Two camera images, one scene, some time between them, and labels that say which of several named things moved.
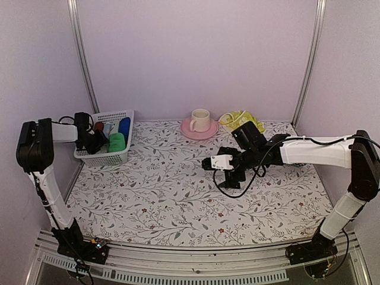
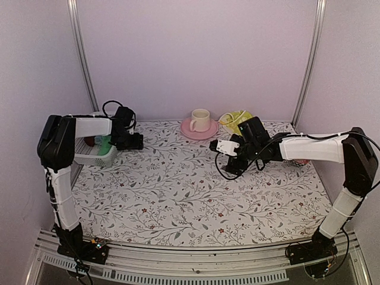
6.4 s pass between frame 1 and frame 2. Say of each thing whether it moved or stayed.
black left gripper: moved
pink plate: stayed
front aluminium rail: stayed
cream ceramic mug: stayed
